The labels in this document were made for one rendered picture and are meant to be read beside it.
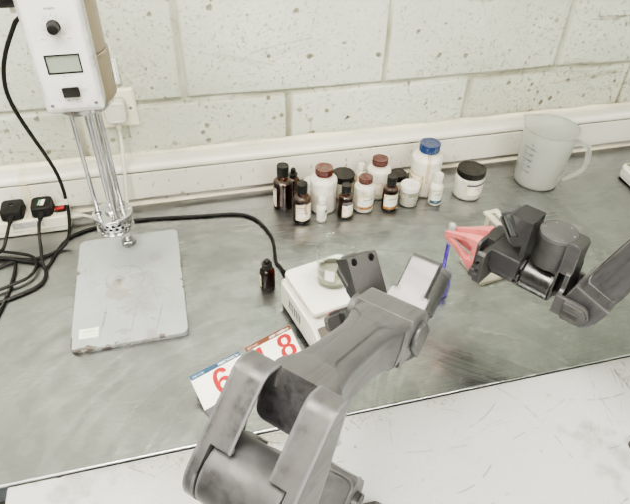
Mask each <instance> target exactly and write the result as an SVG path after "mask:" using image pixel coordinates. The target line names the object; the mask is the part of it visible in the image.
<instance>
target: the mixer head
mask: <svg viewBox="0 0 630 504"><path fill-rule="evenodd" d="M13 2H14V5H15V9H16V12H17V15H18V18H19V22H20V25H21V28H22V31H23V35H24V38H25V41H26V44H27V48H28V51H29V54H30V57H31V61H32V64H33V67H34V70H35V73H36V77H37V80H38V83H39V86H40V90H41V93H42V96H43V99H44V103H45V106H46V109H47V111H48V113H50V114H57V113H62V114H64V115H67V116H72V117H84V116H91V115H95V114H98V113H100V112H102V111H104V110H106V109H107V108H108V107H109V105H111V104H112V102H113V101H114V96H115V95H116V93H117V86H116V82H115V77H114V72H113V68H112V63H111V58H110V54H109V49H108V45H107V43H106V42H105V39H104V35H103V30H102V25H101V21H100V16H99V12H98V7H97V2H96V0H13Z"/></svg>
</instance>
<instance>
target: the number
mask: <svg viewBox="0 0 630 504"><path fill-rule="evenodd" d="M239 357H240V356H238V357H236V358H235V359H233V360H231V361H229V362H227V363H225V364H223V365H221V366H219V367H217V368H215V369H214V370H212V371H210V372H208V373H206V374H204V375H202V376H200V377H198V378H196V379H194V380H193V382H194V384H195V386H196V388H197V391H198V393H199V395H200V397H201V399H202V401H203V403H204V405H205V406H206V405H208V404H209V403H211V402H213V401H215V400H217V399H218V397H219V395H220V393H221V391H222V389H223V386H224V384H225V382H226V380H227V378H228V376H229V374H230V371H231V369H232V367H233V365H234V364H235V362H236V361H237V359H238V358H239Z"/></svg>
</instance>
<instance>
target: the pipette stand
mask: <svg viewBox="0 0 630 504"><path fill-rule="evenodd" d="M483 214H484V215H485V216H486V219H485V222H484V226H493V224H494V225H495V226H496V227H497V226H498V225H501V226H502V223H501V222H500V221H499V220H498V219H497V218H496V217H495V215H496V216H497V217H498V218H499V219H500V216H501V212H500V211H499V210H498V209H492V210H488V211H484V212H483ZM502 279H503V278H501V277H499V276H497V275H496V274H494V273H492V272H491V273H490V274H489V275H488V276H487V277H486V278H484V279H483V280H482V281H481V282H480V283H479V284H480V285H484V284H488V283H491V282H495V281H498V280H502Z"/></svg>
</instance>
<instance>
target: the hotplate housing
mask: <svg viewBox="0 0 630 504"><path fill-rule="evenodd" d="M281 302H282V304H283V306H284V307H285V309H286V310H287V312H288V314H289V315H290V317H291V318H292V320H293V321H294V323H295V324H296V326H297V328H298V329H299V331H300V332H301V334H302V335H303V337H304V338H305V340H306V342H307V343H308V345H309V346H311V345H312V344H314V343H316V342H317V341H318V340H320V339H321V337H320V335H319V332H318V328H321V327H323V326H325V323H324V318H325V317H326V314H325V315H323V316H320V317H313V316H312V315H311V314H310V313H309V311H308V310H307V309H306V307H305V306H304V304H303V303H302V301H301V300H300V298H299V297H298V295H297V294H296V292H295V291H294V289H293V288H292V286H291V285H290V284H289V282H288V281H287V279H286V278H284V279H282V281H281Z"/></svg>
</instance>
